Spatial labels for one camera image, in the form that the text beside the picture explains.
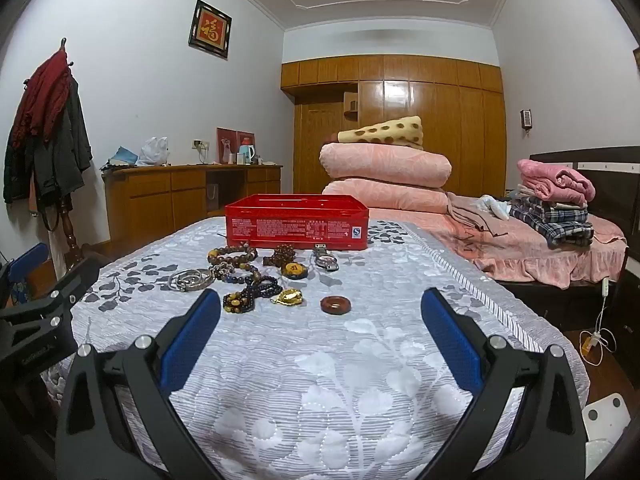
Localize tiger eye bead bracelet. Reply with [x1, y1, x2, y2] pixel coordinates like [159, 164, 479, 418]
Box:
[223, 290, 257, 314]

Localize red photo frames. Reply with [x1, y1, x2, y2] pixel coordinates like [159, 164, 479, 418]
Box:
[216, 127, 256, 165]

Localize taupe cloth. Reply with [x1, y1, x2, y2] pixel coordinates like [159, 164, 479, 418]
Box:
[446, 192, 512, 237]

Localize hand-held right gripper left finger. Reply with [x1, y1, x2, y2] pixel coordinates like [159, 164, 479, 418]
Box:
[55, 287, 223, 480]

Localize orange power adaptor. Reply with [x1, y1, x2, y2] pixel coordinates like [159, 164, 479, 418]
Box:
[579, 329, 617, 367]

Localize blue cloth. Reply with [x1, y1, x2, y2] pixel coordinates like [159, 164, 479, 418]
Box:
[101, 146, 140, 169]

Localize yellow spotted blanket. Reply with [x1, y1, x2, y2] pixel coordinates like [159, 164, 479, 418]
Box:
[336, 115, 424, 151]

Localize wooden coat rack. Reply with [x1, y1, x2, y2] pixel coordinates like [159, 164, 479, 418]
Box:
[47, 37, 83, 281]

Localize multicolour bead bracelet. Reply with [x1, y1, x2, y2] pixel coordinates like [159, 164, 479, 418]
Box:
[210, 262, 262, 286]

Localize silver bangle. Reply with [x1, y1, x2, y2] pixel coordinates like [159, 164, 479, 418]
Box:
[167, 270, 202, 292]
[182, 268, 214, 289]

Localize brown ring pendant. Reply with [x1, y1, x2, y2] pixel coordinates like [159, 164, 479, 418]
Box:
[320, 295, 354, 316]

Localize dark bead bracelet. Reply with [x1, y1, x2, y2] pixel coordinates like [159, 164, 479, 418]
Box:
[244, 275, 284, 302]

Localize dark wooden headboard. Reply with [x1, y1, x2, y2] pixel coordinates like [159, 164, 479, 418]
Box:
[528, 145, 640, 241]

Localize dark hanging jackets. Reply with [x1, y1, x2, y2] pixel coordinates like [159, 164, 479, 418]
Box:
[3, 75, 94, 207]

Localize wooden sideboard desk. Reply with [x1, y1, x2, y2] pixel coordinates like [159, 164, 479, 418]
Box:
[102, 162, 284, 247]

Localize framed red calligraphy picture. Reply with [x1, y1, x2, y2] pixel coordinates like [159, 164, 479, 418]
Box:
[188, 0, 233, 60]

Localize amber bead pendant necklace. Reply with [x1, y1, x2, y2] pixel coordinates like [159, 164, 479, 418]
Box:
[262, 244, 309, 279]

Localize stack of plaid clothes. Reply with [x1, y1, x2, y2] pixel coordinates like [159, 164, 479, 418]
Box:
[509, 194, 597, 249]

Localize white plastic bag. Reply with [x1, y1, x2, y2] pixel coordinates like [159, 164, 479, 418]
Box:
[137, 135, 171, 167]

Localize white crumpled cloth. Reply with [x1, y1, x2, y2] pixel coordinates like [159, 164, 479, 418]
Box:
[479, 194, 512, 221]

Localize silver wristwatch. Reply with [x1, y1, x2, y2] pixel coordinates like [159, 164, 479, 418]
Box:
[312, 243, 341, 274]

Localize white cable with switch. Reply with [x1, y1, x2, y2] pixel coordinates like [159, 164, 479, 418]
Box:
[595, 276, 615, 341]

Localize brown wooden bead bracelet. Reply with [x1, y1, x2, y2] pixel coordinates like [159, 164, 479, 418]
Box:
[207, 242, 259, 266]

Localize red scarf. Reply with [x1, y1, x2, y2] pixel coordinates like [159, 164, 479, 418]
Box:
[12, 51, 72, 152]

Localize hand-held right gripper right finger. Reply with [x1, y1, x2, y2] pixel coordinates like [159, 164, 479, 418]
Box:
[420, 287, 588, 480]

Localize pink folded quilt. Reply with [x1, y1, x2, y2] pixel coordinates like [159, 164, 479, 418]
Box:
[322, 178, 452, 214]
[319, 142, 453, 181]

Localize pink folded fleece blanket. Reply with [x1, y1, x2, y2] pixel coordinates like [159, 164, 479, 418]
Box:
[516, 158, 597, 207]

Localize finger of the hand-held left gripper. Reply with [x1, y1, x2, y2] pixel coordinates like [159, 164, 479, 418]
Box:
[9, 242, 51, 289]
[0, 254, 108, 341]

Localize red tin box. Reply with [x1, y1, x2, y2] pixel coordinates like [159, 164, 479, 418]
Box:
[224, 193, 370, 252]

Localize gold ingot ornament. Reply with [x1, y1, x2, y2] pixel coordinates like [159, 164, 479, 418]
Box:
[271, 288, 304, 307]

